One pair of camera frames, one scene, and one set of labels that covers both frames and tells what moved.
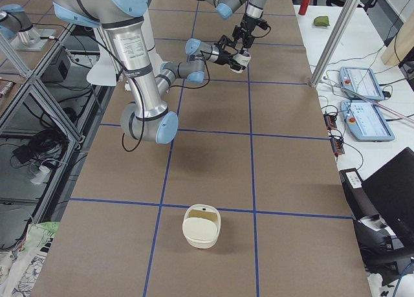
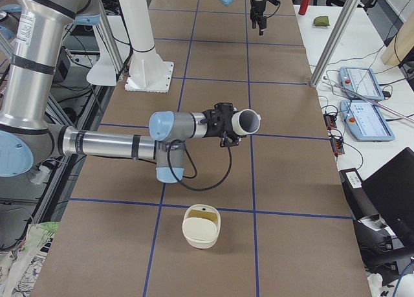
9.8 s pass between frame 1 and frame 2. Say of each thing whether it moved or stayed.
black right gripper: moved
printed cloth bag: stayed
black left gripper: moved
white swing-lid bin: stayed
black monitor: stayed
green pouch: stayed
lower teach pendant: stayed
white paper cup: moved
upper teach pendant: stayed
